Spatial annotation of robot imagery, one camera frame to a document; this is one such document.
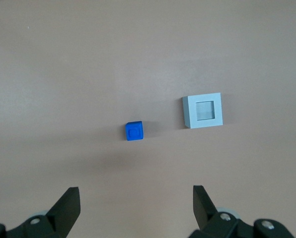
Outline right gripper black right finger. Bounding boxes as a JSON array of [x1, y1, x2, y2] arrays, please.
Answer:
[[186, 184, 296, 238]]

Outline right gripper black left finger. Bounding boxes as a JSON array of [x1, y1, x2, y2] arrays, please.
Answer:
[[0, 186, 81, 238]]

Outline blue cube part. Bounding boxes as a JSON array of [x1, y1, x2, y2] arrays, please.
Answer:
[[125, 120, 144, 142]]

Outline gray square base block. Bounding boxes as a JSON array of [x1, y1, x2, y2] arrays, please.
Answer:
[[182, 92, 224, 130]]

